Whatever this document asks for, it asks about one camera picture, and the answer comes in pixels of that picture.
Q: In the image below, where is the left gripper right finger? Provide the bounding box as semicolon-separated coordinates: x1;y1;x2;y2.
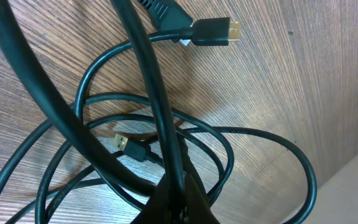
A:
178;136;219;224

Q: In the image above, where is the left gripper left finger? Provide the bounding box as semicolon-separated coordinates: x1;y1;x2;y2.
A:
131;175;172;224

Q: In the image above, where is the thin black USB cable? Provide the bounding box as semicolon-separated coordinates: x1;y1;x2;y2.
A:
4;124;318;224

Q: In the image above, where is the thick black USB cable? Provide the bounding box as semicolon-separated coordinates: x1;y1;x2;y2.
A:
0;0;242;224

